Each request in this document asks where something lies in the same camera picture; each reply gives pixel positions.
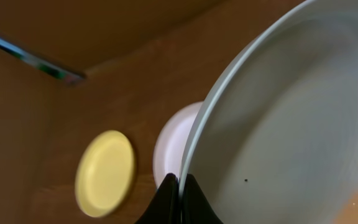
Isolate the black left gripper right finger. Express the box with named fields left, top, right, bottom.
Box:
left=181, top=174, right=223, bottom=224

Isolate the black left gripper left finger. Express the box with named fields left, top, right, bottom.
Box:
left=135, top=173, right=178, bottom=224

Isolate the white plate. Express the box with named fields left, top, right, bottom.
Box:
left=153, top=101, right=203, bottom=188
left=179, top=0, right=358, bottom=223

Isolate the yellow plate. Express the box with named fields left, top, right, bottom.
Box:
left=75, top=131, right=136, bottom=218

